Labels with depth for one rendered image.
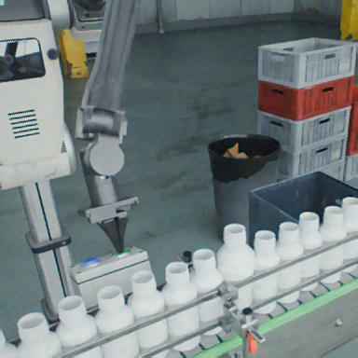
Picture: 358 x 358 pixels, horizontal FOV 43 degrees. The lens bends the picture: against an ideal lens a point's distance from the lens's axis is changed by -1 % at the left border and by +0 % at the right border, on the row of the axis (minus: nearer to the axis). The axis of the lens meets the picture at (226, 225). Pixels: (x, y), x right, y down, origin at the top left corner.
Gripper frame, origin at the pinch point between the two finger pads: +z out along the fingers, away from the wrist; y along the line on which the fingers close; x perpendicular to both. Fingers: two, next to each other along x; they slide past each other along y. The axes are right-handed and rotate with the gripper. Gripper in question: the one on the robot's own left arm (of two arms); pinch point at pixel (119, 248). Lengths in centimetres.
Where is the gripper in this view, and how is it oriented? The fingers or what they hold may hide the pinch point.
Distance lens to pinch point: 89.8
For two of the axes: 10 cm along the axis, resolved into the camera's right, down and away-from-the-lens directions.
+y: 8.4, -2.8, 4.7
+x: -5.0, -0.7, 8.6
